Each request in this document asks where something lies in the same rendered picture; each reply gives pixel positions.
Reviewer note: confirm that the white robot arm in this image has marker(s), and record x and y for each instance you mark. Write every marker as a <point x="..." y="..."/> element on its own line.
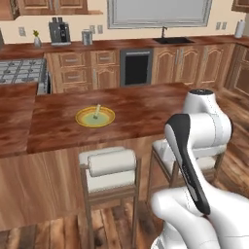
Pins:
<point x="207" y="126"/>

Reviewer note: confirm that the wooden dining island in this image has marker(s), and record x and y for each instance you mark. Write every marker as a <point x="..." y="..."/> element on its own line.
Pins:
<point x="129" y="110"/>

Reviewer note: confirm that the yellow plate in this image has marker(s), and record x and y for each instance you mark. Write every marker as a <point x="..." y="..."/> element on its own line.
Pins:
<point x="87" y="119"/>

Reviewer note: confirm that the pale yellow stick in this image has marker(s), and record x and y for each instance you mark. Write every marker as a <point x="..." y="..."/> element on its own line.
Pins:
<point x="96" y="112"/>

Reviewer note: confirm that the wooden stool with white cushion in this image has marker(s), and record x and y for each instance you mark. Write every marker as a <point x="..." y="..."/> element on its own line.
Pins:
<point x="162" y="152"/>
<point x="110" y="165"/>

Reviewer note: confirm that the grey dishwasher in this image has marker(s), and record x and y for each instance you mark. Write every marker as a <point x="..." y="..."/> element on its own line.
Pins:
<point x="136" y="68"/>

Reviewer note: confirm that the wooden base cupboards run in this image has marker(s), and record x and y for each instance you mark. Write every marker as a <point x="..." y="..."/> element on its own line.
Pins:
<point x="81" y="69"/>

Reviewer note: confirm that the grey metal canister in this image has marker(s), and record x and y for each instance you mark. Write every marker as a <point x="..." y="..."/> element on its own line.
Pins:
<point x="87" y="37"/>

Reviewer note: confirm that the black sink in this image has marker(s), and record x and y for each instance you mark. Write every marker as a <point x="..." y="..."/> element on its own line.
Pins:
<point x="173" y="40"/>

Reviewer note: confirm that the black tap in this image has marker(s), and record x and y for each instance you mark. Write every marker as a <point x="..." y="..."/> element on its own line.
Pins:
<point x="163" y="31"/>

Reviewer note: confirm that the grey coffee machine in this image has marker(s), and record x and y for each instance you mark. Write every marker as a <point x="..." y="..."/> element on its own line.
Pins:
<point x="59" y="32"/>

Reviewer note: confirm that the grey framed window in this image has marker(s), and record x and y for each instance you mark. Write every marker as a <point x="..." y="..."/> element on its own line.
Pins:
<point x="159" y="11"/>

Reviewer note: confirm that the grey gas hob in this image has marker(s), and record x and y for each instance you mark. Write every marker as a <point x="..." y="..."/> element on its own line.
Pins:
<point x="19" y="69"/>

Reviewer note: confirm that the small vase with plant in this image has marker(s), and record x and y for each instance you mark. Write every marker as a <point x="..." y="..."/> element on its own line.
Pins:
<point x="37" y="40"/>

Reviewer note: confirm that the wooden side cupboards run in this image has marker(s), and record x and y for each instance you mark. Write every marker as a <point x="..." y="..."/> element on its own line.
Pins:
<point x="241" y="73"/>

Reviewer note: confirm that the white paper towel roll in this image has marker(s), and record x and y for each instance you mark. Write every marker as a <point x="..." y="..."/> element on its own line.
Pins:
<point x="239" y="29"/>

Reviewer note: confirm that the grey wall socket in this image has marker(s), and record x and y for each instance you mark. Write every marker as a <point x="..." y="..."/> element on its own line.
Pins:
<point x="218" y="26"/>
<point x="22" y="31"/>
<point x="92" y="29"/>
<point x="100" y="29"/>
<point x="224" y="25"/>

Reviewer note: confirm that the wooden wall cupboards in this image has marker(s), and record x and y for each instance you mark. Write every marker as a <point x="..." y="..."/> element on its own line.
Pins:
<point x="39" y="6"/>

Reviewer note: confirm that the wooden wall cupboard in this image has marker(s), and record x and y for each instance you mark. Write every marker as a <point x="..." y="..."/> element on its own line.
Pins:
<point x="241" y="5"/>

